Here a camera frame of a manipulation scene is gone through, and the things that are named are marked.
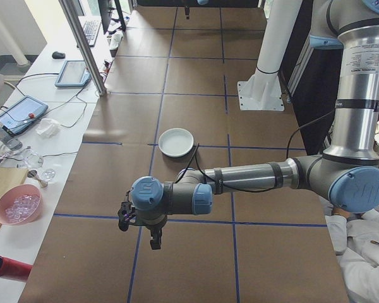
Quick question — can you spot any light blue plate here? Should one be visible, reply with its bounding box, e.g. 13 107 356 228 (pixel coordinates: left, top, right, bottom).
160 145 194 158
159 143 195 156

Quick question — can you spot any white plate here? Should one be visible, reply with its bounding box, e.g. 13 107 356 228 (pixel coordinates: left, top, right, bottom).
159 128 195 155

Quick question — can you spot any black monitor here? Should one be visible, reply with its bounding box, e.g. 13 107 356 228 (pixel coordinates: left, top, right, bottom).
97 0 128 35

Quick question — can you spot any white keyboard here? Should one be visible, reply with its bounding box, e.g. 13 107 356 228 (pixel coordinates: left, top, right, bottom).
81 20 102 49

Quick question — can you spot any small clear glass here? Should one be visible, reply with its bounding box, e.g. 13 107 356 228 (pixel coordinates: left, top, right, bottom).
40 169 57 184

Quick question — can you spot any light blue teach pendant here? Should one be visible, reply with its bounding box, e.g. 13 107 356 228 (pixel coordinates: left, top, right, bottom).
54 59 92 88
0 95 49 137

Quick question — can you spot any clear drinking glass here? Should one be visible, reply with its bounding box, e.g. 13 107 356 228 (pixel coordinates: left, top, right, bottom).
18 148 45 170

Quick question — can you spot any red cylinder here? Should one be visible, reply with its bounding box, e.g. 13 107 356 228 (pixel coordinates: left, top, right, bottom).
0 255 34 283

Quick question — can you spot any white desk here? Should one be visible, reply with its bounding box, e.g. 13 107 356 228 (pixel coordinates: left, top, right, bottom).
0 30 127 303

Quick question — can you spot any white crumpled tissue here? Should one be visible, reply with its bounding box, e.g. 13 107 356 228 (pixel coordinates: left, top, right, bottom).
35 118 62 139

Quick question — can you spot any wooden board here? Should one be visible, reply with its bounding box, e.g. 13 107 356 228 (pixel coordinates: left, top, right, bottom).
0 167 30 232

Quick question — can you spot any white pipe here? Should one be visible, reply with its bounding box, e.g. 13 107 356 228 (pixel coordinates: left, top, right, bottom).
0 0 31 68

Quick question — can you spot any clear shaker bottle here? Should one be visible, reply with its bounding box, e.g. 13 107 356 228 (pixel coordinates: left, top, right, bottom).
0 117 23 151

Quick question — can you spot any person in white coat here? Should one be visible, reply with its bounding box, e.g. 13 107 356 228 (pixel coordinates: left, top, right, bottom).
324 201 379 303

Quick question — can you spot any white pedestal column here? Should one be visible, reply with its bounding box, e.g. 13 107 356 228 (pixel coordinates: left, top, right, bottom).
236 0 304 112

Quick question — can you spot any aluminium frame post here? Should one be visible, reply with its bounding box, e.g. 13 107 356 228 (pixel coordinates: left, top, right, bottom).
59 0 109 97

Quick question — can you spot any metal frame bar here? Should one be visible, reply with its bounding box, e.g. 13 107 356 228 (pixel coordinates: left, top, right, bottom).
286 37 317 96

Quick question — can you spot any black frame cover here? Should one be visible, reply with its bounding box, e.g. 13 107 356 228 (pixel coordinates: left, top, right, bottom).
284 0 346 156

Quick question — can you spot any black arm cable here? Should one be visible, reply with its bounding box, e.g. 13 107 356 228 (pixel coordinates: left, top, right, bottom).
176 109 337 194

